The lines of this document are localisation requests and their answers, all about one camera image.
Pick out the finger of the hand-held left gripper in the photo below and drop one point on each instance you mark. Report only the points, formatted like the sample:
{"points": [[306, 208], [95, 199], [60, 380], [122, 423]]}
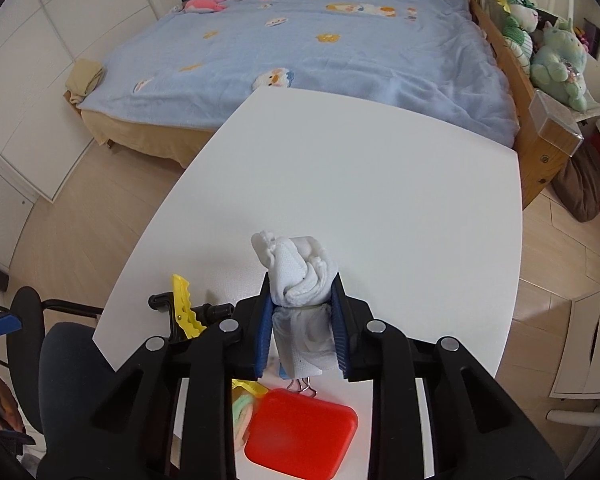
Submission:
{"points": [[2, 324]]}

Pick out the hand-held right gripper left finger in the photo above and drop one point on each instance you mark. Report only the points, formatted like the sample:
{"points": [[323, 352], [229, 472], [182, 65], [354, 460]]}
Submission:
{"points": [[262, 340]]}

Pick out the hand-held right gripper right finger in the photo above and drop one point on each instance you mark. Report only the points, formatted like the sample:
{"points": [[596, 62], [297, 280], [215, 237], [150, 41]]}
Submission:
{"points": [[341, 340]]}

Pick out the green striped fuzzy sock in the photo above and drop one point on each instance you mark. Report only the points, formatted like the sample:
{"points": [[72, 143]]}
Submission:
{"points": [[242, 412]]}

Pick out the white cloth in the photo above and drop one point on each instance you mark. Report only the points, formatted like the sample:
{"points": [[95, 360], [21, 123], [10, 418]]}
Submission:
{"points": [[300, 270]]}

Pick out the yellow plastic clip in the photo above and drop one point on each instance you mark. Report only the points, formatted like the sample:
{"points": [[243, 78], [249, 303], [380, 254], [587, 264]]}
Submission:
{"points": [[187, 305], [247, 386]]}

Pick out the black office chair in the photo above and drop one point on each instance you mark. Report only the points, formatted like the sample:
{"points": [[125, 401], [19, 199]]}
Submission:
{"points": [[75, 360]]}

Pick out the red square box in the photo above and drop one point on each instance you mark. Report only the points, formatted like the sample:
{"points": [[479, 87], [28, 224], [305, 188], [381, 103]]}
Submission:
{"points": [[300, 430]]}

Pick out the bed with beige skirt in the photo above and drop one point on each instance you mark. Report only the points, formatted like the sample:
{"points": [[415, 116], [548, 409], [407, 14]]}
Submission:
{"points": [[145, 140]]}

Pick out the white wardrobe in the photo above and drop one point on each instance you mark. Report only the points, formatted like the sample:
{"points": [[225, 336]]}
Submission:
{"points": [[40, 85]]}

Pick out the white wooden chair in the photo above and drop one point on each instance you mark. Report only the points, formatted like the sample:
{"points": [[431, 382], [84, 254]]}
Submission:
{"points": [[585, 345]]}

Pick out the beige folded cloth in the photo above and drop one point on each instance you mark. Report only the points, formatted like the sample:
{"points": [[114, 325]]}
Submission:
{"points": [[84, 77]]}

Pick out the bed with blue blanket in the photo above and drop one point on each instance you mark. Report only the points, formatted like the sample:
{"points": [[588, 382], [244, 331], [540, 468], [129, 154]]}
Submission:
{"points": [[300, 60]]}

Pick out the brown bean bag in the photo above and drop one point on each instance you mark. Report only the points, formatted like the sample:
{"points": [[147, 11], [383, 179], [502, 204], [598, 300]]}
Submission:
{"points": [[580, 180]]}

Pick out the clear plastic corner guard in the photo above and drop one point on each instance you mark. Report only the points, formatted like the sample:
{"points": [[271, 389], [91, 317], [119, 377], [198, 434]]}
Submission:
{"points": [[555, 122]]}

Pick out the pink plush toy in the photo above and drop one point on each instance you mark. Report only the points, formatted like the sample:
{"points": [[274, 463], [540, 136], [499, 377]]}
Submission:
{"points": [[202, 4]]}

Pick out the teal dinosaur plush toy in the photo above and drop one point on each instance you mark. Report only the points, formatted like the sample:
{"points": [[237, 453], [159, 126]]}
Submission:
{"points": [[560, 60]]}

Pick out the green dragon plush toy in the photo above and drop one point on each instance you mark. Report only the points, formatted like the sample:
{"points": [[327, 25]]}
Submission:
{"points": [[520, 20]]}

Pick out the black printed box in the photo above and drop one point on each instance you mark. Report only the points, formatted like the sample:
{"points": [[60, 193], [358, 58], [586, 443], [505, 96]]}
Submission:
{"points": [[550, 16]]}

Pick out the dark book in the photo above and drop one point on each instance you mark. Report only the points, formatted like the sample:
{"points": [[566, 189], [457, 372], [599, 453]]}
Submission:
{"points": [[592, 35]]}

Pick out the wooden bed frame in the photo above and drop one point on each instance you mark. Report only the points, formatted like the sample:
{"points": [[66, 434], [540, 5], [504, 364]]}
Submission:
{"points": [[525, 150]]}

